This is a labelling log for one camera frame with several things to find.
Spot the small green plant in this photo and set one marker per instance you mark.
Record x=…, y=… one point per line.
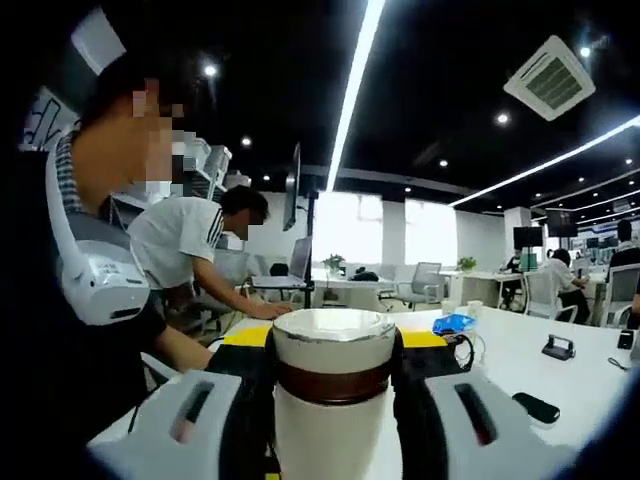
x=334, y=262
x=467, y=264

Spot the hanging dark screen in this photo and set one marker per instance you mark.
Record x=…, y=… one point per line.
x=560, y=222

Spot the white office desk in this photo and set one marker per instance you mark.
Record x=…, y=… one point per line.
x=350, y=290

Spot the monitor on pole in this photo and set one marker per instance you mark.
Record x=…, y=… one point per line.
x=291, y=195

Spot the black bag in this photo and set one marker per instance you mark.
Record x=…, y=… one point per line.
x=365, y=276

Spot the shelf of white storage bins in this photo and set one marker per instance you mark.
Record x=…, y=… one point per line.
x=217, y=162

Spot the ceiling air conditioner vent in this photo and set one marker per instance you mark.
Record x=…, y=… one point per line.
x=550, y=80

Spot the white chest-worn device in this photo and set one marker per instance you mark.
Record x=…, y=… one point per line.
x=105, y=290

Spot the white office chair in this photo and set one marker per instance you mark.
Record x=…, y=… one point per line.
x=537, y=295

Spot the black monitor pole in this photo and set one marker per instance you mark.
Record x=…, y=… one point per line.
x=310, y=240

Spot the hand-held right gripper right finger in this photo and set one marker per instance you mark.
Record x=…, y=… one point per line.
x=415, y=435

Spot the small white cup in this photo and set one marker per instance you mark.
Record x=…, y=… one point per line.
x=475, y=308

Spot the grey mesh office chair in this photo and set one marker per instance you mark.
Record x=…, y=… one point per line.
x=425, y=277

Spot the white table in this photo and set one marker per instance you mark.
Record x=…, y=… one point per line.
x=525, y=360

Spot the curved ceiling light strip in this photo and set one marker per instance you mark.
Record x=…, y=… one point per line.
x=525, y=172

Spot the straight ceiling light strip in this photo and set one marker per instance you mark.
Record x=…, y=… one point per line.
x=355, y=90

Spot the black standing monitor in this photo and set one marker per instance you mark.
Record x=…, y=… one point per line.
x=527, y=237

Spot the white and black power strip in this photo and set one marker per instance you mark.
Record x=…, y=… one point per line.
x=535, y=409

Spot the grey laptop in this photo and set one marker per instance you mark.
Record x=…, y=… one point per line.
x=300, y=260

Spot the small black device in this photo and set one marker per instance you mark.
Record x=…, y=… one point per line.
x=625, y=340

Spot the person's black shirt torso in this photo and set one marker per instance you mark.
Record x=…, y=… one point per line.
x=60, y=375

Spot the cream thermos bottle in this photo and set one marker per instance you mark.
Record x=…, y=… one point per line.
x=330, y=445

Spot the blue packet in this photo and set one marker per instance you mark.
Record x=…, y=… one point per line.
x=452, y=324

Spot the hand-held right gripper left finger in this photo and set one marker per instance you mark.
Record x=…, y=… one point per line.
x=250, y=425

